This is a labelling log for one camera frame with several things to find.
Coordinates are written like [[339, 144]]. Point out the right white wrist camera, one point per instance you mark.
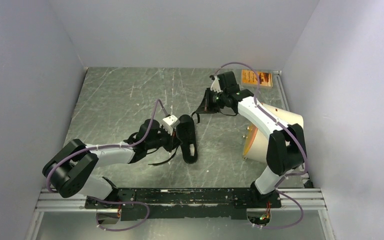
[[215, 86]]

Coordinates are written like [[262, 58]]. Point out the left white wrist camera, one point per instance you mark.
[[170, 123]]

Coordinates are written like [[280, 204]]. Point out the black canvas shoe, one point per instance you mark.
[[185, 132]]

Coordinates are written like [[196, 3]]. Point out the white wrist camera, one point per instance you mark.
[[170, 123], [215, 86]]

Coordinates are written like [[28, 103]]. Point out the orange book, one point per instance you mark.
[[250, 79]]

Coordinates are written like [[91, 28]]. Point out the aluminium frame rail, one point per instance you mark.
[[307, 198]]

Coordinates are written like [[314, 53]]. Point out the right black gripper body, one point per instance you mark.
[[222, 102]]

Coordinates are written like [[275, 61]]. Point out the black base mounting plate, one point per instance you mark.
[[179, 203]]

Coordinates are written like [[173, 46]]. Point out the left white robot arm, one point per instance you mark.
[[70, 170]]

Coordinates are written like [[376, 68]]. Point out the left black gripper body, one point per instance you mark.
[[163, 138]]

